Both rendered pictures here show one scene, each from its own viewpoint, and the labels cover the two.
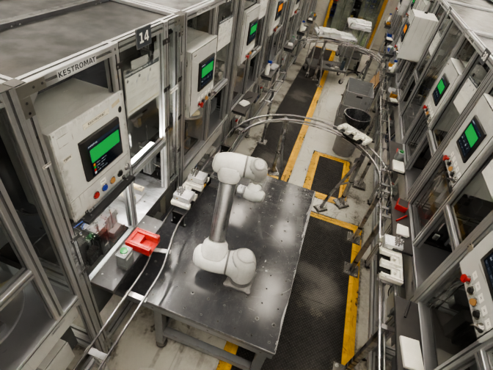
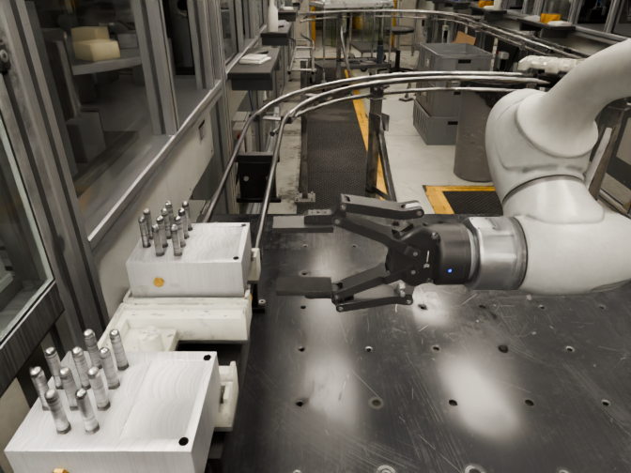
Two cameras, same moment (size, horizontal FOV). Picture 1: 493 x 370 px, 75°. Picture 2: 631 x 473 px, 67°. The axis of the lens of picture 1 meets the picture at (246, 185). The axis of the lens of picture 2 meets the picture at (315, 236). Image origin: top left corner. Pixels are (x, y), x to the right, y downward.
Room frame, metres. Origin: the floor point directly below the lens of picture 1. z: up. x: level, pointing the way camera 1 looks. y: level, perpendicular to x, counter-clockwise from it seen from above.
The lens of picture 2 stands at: (1.35, 0.33, 1.21)
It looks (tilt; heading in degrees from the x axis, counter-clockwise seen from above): 29 degrees down; 349
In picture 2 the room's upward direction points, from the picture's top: straight up
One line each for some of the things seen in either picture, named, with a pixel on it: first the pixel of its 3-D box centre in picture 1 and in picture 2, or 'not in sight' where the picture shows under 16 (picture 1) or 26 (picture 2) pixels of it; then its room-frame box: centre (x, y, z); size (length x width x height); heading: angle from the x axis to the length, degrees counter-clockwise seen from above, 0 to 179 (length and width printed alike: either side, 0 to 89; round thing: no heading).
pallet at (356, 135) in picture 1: (353, 136); (568, 73); (3.08, -1.03, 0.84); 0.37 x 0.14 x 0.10; 47
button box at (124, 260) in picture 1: (123, 256); not in sight; (0.99, 0.59, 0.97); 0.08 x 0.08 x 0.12; 79
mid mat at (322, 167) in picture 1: (328, 175); (491, 221); (3.41, -1.03, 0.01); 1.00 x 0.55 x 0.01; 169
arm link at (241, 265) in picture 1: (242, 263); not in sight; (1.19, -0.07, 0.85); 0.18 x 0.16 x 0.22; 89
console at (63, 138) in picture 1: (76, 148); not in sight; (1.09, 0.78, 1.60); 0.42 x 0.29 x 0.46; 169
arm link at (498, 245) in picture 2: (240, 190); (484, 253); (1.80, 0.03, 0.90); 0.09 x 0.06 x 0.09; 171
